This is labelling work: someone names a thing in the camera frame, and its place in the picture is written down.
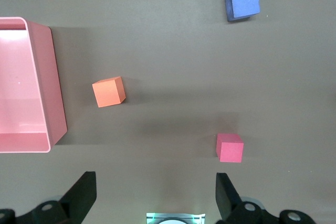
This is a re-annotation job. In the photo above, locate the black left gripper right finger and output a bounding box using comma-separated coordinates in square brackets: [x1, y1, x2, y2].
[215, 172, 274, 224]

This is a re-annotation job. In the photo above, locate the purple foam block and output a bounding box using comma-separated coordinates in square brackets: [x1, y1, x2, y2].
[224, 0, 262, 23]

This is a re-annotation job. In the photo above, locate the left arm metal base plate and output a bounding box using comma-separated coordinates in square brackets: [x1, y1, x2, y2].
[145, 212, 206, 224]

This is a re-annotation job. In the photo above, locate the brown table cover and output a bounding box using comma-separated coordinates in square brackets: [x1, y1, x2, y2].
[0, 0, 336, 224]

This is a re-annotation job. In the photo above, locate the red foam block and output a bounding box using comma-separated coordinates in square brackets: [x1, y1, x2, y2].
[216, 133, 245, 163]

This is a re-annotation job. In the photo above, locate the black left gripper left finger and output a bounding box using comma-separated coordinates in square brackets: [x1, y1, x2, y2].
[30, 171, 98, 224]

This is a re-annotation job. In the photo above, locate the pink plastic bin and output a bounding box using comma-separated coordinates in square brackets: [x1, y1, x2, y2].
[0, 16, 68, 154]

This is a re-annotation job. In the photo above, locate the orange foam block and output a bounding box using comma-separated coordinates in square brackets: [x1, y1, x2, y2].
[91, 76, 127, 109]

